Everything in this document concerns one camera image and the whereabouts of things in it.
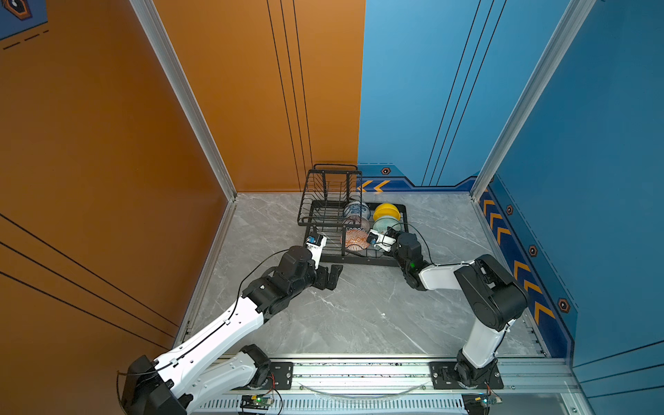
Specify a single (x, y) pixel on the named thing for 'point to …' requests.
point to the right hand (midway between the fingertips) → (390, 226)
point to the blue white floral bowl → (356, 208)
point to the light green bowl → (383, 223)
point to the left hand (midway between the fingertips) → (330, 261)
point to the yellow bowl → (386, 209)
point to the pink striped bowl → (356, 221)
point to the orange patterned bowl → (356, 239)
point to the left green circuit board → (258, 402)
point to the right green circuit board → (479, 403)
